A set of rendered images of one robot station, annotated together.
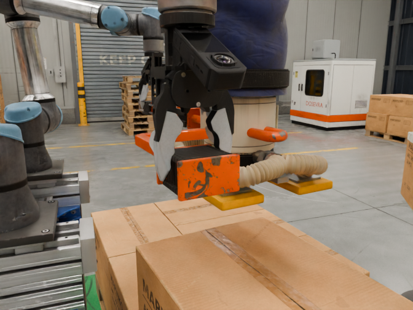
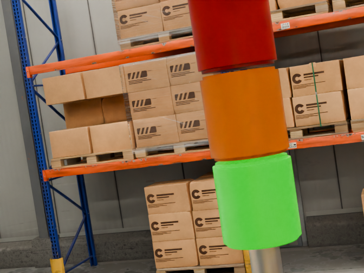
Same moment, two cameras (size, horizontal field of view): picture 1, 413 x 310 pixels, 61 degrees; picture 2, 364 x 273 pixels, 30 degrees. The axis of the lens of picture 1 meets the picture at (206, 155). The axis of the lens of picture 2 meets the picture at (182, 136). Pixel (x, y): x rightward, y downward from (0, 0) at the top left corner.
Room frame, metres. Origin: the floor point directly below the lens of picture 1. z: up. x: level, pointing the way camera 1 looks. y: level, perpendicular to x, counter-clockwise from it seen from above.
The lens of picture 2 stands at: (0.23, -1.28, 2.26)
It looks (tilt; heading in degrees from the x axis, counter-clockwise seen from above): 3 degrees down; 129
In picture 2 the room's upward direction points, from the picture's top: 9 degrees counter-clockwise
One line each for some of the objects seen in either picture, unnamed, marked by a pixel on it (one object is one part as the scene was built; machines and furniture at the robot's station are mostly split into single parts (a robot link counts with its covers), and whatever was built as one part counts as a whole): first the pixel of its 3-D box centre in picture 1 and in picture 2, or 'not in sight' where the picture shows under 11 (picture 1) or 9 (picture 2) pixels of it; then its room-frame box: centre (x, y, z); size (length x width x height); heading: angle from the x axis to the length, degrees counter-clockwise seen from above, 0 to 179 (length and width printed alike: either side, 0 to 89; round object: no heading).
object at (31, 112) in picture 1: (25, 122); not in sight; (1.24, 0.64, 1.20); 0.13 x 0.12 x 0.14; 179
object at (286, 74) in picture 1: (238, 78); not in sight; (0.85, -0.08, 1.36); 0.23 x 0.23 x 0.04
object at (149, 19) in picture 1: (152, 24); not in sight; (1.36, 0.20, 1.55); 0.09 x 0.08 x 0.11; 89
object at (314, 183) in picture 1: (269, 164); not in sight; (0.89, -0.16, 1.14); 0.34 x 0.10 x 0.05; 27
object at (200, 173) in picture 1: (196, 170); not in sight; (0.46, 0.01, 1.25); 0.09 x 0.08 x 0.05; 117
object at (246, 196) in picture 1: (204, 174); not in sight; (0.80, 0.00, 1.14); 0.34 x 0.10 x 0.05; 27
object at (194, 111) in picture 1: (194, 116); not in sight; (1.07, 0.04, 1.24); 0.10 x 0.08 x 0.06; 117
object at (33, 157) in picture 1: (27, 154); not in sight; (1.24, 0.64, 1.09); 0.15 x 0.15 x 0.10
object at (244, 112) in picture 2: not in sight; (244, 114); (0.00, -0.92, 2.24); 0.05 x 0.05 x 0.05
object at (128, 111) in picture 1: (145, 103); not in sight; (8.59, 1.47, 0.65); 1.29 x 1.10 x 1.31; 20
